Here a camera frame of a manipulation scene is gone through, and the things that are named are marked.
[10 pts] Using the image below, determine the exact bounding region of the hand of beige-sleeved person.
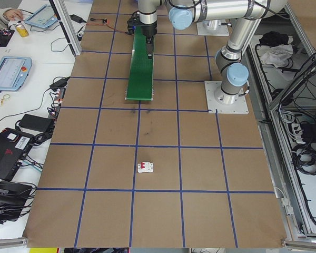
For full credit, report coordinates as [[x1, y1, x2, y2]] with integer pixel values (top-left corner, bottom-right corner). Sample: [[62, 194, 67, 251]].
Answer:
[[4, 8, 25, 22]]

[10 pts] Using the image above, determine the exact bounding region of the green conveyor belt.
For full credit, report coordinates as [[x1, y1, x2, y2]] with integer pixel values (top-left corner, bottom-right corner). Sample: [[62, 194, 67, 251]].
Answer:
[[125, 26, 155, 102]]

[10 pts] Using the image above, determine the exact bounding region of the small black power adapter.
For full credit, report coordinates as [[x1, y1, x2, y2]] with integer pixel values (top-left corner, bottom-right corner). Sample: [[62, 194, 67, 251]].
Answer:
[[50, 77, 71, 90]]

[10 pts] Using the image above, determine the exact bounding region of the power strip with plugs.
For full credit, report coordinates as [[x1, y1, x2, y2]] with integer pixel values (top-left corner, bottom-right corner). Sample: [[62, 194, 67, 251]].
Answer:
[[47, 86, 67, 118]]

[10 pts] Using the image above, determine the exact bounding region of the blue grey teach pendant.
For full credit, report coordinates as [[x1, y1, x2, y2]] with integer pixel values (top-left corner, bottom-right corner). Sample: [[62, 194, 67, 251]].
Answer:
[[0, 56, 33, 92], [24, 4, 60, 29]]

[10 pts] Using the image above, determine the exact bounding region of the white red circuit breaker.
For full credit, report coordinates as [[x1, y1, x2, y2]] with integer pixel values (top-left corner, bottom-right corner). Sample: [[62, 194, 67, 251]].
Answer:
[[136, 160, 155, 174]]

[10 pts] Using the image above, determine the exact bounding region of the black cloth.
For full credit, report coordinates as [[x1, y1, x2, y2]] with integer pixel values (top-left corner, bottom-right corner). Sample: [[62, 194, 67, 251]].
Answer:
[[259, 31, 290, 46]]

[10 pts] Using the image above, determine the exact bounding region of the yellow drink can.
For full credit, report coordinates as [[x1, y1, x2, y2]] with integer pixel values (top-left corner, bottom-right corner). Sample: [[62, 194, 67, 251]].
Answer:
[[15, 22, 29, 38]]

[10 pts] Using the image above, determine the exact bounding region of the white cloth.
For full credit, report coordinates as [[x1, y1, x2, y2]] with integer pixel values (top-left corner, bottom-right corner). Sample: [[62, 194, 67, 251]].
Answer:
[[260, 43, 295, 67]]

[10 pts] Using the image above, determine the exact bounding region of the large black power adapter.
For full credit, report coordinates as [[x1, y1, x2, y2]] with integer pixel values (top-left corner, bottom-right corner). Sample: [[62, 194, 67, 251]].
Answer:
[[17, 113, 55, 133]]

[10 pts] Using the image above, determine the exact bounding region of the white power strip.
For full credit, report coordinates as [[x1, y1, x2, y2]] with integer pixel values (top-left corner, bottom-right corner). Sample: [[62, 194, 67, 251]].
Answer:
[[289, 122, 304, 145]]

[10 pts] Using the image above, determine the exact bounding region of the black box with label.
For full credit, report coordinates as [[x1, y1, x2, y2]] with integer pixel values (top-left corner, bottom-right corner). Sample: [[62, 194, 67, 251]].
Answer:
[[0, 126, 34, 182]]

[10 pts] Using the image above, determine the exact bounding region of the black docking station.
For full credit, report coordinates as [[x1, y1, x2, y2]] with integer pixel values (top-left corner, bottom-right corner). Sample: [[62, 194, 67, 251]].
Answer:
[[0, 181, 38, 225]]

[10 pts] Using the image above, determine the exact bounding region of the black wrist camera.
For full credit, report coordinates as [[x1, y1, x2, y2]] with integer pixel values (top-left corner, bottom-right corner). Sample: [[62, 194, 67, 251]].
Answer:
[[126, 12, 141, 35]]

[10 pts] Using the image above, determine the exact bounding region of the red conveyor lead wire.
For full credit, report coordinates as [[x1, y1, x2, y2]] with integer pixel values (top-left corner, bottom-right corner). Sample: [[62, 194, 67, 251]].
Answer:
[[106, 23, 134, 35]]

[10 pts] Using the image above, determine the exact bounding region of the white square base plate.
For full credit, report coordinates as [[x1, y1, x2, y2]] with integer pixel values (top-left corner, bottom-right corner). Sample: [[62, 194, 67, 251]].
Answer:
[[204, 80, 250, 114], [196, 21, 230, 36]]

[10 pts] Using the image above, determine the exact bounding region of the aluminium profile post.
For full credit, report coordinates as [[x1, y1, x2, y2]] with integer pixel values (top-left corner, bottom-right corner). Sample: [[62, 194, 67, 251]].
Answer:
[[48, 0, 83, 56]]

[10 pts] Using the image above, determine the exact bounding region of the V-shaped metal bar frame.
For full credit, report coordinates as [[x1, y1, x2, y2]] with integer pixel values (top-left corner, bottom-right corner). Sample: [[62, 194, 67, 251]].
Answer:
[[246, 0, 316, 239]]

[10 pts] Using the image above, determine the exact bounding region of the black cable coil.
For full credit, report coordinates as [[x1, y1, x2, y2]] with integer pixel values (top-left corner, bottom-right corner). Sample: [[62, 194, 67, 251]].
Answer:
[[292, 149, 316, 177]]

